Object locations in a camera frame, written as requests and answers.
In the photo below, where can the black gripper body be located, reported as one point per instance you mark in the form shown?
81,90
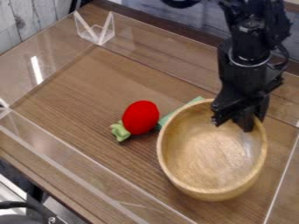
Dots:
246,84

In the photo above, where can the clear acrylic corner bracket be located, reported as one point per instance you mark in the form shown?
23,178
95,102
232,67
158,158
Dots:
94,33

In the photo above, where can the light wooden bowl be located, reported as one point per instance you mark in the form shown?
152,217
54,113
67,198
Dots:
213,162

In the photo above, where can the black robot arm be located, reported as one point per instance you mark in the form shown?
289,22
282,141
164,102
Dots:
253,59

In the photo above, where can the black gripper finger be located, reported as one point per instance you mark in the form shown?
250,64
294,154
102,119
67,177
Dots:
262,107
245,119

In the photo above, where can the black metal bracket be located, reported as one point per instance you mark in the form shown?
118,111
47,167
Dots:
41,213

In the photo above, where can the green rectangular block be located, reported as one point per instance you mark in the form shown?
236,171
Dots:
166,118

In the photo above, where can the red plush strawberry toy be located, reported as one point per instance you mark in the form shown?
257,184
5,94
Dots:
139,119

